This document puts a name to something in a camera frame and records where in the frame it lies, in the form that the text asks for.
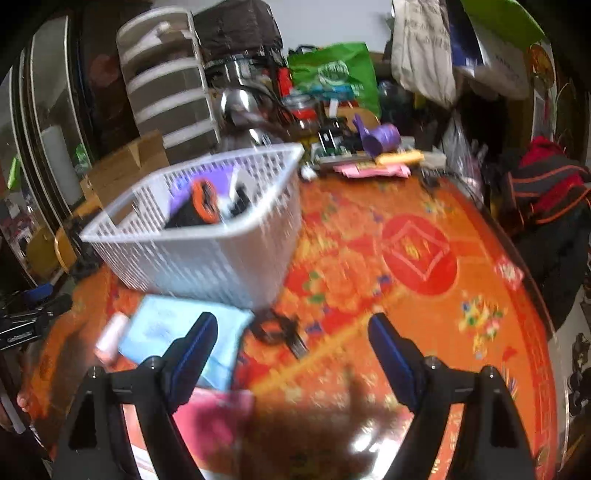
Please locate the red and black jacket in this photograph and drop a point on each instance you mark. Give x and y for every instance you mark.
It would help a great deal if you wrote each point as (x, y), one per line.
(549, 194)

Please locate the open cardboard box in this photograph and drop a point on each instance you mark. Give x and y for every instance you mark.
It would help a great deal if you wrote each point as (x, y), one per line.
(124, 161)

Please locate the purple plastic cup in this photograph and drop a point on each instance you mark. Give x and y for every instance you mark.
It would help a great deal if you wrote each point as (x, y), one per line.
(381, 136)

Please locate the pink flat packet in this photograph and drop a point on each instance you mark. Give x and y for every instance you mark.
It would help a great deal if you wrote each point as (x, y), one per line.
(217, 415)

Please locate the green tote bag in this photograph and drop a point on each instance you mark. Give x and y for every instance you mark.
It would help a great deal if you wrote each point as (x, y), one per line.
(332, 74)

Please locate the white perforated plastic basket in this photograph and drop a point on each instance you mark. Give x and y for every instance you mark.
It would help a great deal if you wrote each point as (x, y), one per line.
(207, 267)

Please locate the wooden chair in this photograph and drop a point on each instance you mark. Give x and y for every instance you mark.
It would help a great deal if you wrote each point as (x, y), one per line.
(64, 244)

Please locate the white hanging bag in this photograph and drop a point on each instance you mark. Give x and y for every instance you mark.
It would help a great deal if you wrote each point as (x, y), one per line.
(503, 69)

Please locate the dark grey knit socks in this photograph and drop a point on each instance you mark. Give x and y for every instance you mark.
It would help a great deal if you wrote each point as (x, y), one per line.
(182, 218)

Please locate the light blue packet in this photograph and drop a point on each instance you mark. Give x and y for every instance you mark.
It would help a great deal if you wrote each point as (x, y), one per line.
(157, 323)

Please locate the purple tissue pack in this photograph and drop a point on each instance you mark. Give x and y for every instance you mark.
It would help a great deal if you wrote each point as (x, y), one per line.
(184, 187)

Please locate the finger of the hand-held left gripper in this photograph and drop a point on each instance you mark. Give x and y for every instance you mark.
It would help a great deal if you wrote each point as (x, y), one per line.
(39, 291)
(55, 305)

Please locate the mirrored wardrobe door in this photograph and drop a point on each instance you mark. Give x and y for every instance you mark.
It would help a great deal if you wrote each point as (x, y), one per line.
(51, 115)

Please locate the red white sticker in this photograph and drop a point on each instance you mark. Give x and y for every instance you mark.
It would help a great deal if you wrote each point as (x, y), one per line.
(509, 273)

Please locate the black hair claw clip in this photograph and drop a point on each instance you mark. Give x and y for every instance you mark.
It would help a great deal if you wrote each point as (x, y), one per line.
(277, 330)

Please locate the stacked plastic drawer unit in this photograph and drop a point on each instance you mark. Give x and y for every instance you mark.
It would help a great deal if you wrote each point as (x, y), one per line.
(166, 87)

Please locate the person's left hand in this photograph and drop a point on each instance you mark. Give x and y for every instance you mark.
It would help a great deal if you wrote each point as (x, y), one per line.
(25, 400)

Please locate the yellow packet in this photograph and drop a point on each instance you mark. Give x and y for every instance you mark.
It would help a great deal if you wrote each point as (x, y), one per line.
(399, 158)

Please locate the orange black band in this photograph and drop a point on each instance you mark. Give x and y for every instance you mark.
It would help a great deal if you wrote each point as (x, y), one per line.
(205, 203)

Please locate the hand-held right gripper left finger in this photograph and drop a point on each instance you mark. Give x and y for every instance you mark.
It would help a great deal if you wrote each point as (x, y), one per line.
(194, 350)

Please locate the dark brown bag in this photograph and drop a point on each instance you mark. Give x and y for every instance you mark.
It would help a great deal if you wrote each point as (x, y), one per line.
(235, 27)

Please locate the round wall ornament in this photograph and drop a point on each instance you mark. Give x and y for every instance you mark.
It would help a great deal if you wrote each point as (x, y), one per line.
(540, 67)

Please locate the steel kettle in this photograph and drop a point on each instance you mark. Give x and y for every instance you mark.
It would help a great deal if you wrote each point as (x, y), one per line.
(240, 101)

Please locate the white canvas tote bag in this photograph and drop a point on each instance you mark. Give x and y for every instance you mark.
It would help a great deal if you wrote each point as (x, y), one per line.
(425, 50)

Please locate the pink papers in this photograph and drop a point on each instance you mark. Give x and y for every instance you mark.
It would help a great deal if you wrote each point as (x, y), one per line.
(369, 170)

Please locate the white pink roll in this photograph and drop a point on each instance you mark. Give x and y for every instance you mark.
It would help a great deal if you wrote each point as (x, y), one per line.
(111, 337)

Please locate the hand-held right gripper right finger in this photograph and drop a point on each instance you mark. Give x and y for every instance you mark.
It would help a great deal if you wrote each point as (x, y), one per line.
(392, 355)

